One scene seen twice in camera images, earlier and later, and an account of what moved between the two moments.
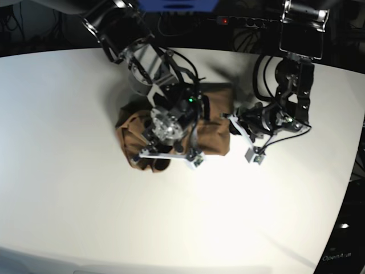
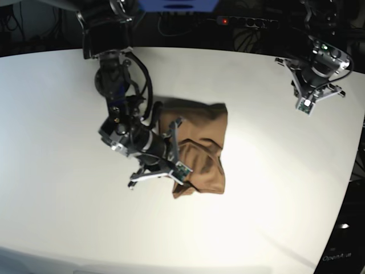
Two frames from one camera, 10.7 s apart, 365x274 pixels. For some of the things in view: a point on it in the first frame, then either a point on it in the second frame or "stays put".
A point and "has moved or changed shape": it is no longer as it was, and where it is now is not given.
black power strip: x=247 y=22 stays put
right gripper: x=254 y=121 -> x=313 y=80
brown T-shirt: x=210 y=135 has moved or changed shape
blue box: x=178 y=5 stays put
